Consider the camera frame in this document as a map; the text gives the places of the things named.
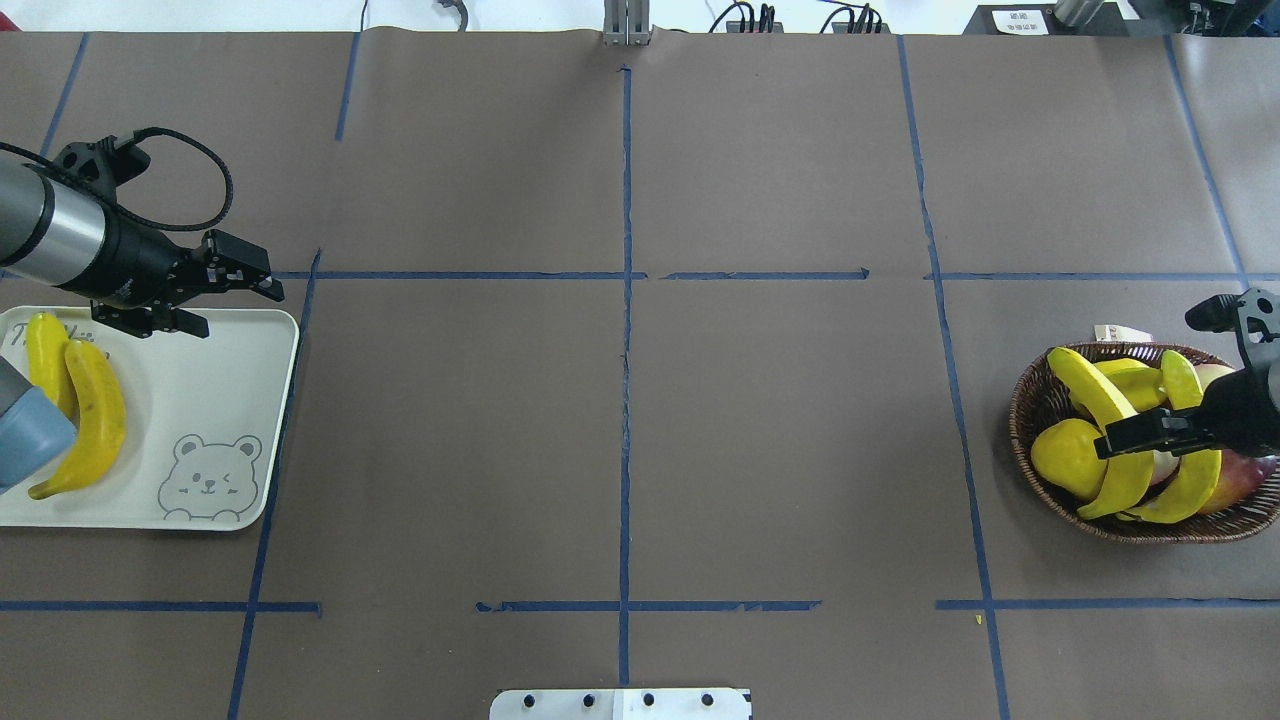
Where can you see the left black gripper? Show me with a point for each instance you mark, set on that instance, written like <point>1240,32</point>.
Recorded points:
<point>133,264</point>

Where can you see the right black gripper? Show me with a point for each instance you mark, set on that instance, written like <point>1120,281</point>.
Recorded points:
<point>1243,407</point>

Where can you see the yellow banana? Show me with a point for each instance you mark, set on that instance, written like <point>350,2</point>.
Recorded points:
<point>47,340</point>
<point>1199,471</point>
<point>102,423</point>
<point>1127,475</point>

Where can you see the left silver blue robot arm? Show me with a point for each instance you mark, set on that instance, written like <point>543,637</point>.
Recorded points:
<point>52,234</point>

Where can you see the white pale apple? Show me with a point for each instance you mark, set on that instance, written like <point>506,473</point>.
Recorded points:
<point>1164,466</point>

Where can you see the yellow green starfruit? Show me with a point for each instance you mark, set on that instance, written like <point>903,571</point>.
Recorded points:
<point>1135,380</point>

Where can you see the pink white peach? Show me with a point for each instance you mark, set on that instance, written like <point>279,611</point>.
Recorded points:
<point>1211,372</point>

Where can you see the yellow lemon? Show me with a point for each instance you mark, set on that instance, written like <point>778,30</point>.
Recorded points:
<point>1064,455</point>

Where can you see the white rectangular bear tray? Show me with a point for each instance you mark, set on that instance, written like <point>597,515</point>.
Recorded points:
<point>203,426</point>

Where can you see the paper price tag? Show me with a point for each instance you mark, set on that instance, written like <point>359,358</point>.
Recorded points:
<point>1115,333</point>

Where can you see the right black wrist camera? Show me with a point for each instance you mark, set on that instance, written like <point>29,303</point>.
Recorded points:
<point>1253,318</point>

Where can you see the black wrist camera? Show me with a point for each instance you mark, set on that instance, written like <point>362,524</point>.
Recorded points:
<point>1253,318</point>
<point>101,166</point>

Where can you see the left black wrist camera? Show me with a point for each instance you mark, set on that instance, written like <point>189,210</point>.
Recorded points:
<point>101,166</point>

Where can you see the aluminium frame post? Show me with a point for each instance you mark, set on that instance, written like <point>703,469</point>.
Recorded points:
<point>627,23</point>

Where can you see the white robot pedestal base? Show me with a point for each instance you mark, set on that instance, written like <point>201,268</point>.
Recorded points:
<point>623,703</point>

